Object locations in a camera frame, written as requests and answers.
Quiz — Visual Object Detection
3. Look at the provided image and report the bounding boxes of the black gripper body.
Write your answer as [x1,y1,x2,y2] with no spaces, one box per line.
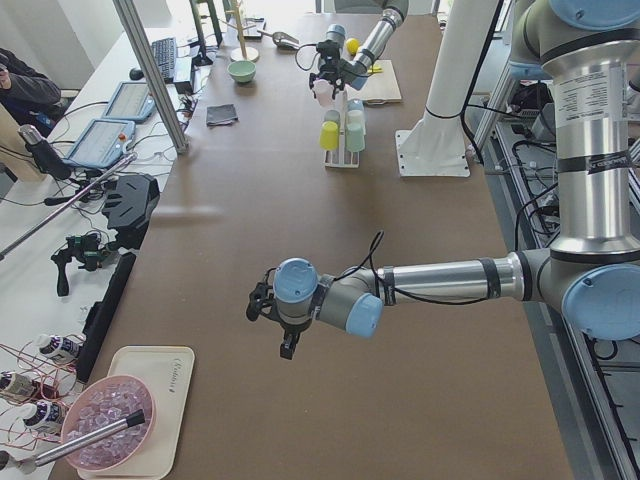
[309,40,344,88]
[246,281,311,335]

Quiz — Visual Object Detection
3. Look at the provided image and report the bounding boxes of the pink plastic cup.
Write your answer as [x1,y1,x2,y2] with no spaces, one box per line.
[316,79,334,109]

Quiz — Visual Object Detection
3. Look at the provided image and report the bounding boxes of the mint green cup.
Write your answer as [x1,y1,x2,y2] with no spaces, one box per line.
[345,122,365,153]

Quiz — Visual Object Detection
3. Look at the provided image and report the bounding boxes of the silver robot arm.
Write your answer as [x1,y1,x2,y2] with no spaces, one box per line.
[246,1,639,359]
[309,0,409,108]

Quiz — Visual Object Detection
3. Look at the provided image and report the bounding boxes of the light blue cup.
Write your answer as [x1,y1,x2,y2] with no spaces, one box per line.
[347,98,364,112]

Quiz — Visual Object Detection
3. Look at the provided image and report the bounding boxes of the grey cup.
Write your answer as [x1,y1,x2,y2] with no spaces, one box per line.
[323,109,340,124]

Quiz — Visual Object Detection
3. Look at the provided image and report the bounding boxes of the cream white cup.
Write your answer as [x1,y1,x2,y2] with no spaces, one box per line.
[346,109,366,129]

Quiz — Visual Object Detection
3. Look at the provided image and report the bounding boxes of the yellow cup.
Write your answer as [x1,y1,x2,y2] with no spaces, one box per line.
[319,120,340,151]

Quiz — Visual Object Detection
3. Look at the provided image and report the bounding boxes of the yellow lemon near board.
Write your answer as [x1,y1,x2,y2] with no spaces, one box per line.
[345,37,360,56]

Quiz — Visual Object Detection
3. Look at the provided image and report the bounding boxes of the wooden cutting board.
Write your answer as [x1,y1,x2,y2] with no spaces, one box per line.
[354,60,402,105]

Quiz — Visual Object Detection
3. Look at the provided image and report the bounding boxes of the metal scoop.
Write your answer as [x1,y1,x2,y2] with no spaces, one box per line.
[258,29,301,50]

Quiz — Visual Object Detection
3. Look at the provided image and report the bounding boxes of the green bowl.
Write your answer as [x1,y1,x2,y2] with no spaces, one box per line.
[227,60,256,84]

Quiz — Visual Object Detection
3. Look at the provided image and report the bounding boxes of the wooden mug tree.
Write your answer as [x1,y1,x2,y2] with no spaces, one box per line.
[223,0,259,63]

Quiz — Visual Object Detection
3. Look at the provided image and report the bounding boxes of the grey folded cloth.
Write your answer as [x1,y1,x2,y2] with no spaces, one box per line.
[206,104,238,127]

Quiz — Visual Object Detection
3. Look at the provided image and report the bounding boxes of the beige tray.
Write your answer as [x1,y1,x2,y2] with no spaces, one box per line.
[74,345,196,476]

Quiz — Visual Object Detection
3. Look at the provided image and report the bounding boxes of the black keyboard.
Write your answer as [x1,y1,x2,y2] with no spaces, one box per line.
[151,37,178,83]

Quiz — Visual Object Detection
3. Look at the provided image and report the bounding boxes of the black case on desk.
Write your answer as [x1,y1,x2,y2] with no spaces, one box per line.
[102,174,160,251]

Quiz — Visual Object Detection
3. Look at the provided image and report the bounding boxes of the metal tongs in bowl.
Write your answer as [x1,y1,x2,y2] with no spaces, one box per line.
[15,409,146,474]

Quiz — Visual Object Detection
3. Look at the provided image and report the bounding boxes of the blue teach pendant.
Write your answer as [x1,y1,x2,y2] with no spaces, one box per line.
[62,119,136,169]
[103,81,155,123]

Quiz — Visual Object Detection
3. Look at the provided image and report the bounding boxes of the pink bowl with ice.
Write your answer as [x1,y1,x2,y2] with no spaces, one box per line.
[60,374,158,472]

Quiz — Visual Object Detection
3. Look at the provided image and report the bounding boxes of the white wire cup rack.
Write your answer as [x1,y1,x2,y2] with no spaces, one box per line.
[324,93,364,169]

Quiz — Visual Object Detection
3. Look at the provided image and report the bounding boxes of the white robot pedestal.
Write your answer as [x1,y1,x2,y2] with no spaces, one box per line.
[396,0,502,177]

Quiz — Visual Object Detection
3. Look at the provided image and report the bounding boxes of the copper wire bottle rack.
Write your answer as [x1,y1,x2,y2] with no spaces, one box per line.
[1,341,84,451]

